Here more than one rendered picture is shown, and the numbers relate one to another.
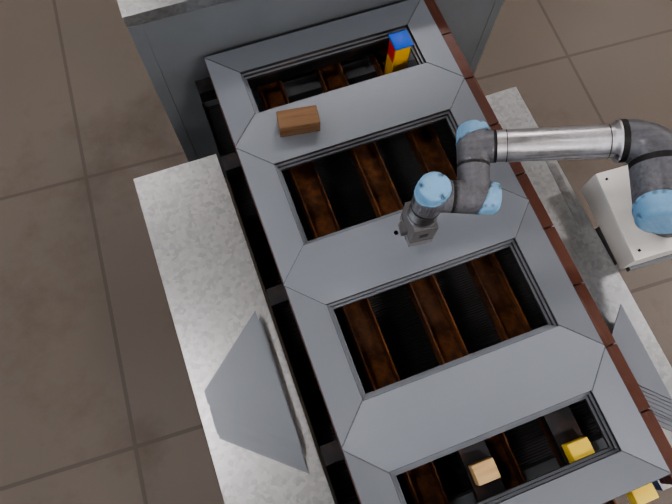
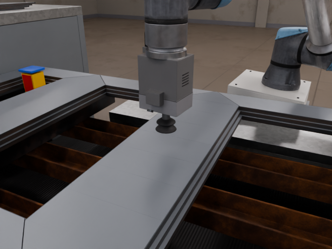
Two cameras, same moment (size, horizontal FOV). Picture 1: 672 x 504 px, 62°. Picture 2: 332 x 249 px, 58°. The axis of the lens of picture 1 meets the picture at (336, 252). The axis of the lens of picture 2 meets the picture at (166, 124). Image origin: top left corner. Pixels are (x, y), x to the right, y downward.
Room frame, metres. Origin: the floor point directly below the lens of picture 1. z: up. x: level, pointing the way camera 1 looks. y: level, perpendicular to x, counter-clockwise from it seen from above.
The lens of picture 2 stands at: (0.14, 0.15, 1.15)
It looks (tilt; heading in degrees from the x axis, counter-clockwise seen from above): 26 degrees down; 320
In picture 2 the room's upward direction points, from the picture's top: straight up
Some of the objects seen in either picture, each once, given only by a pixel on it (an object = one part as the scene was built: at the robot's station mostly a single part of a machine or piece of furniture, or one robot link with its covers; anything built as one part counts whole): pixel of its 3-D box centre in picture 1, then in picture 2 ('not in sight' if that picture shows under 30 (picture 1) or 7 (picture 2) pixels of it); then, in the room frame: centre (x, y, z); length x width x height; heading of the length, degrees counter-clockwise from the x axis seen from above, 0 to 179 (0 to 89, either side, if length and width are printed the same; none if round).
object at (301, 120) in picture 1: (298, 121); not in sight; (0.89, 0.14, 0.87); 0.12 x 0.06 x 0.05; 106
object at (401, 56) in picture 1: (396, 62); (37, 98); (1.21, -0.15, 0.78); 0.05 x 0.05 x 0.19; 25
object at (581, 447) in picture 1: (578, 450); not in sight; (0.04, -0.66, 0.79); 0.06 x 0.05 x 0.04; 115
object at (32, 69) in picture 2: (400, 41); (32, 71); (1.21, -0.15, 0.88); 0.06 x 0.06 x 0.02; 25
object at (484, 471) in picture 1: (484, 471); not in sight; (-0.03, -0.42, 0.79); 0.06 x 0.05 x 0.04; 115
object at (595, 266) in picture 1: (578, 265); (279, 136); (0.59, -0.75, 0.67); 1.30 x 0.20 x 0.03; 25
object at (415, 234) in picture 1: (414, 221); (161, 79); (0.56, -0.19, 0.99); 0.10 x 0.09 x 0.16; 108
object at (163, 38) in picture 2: (424, 208); (164, 35); (0.56, -0.20, 1.07); 0.08 x 0.08 x 0.05
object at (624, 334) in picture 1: (633, 375); not in sight; (0.26, -0.87, 0.70); 0.39 x 0.12 x 0.04; 25
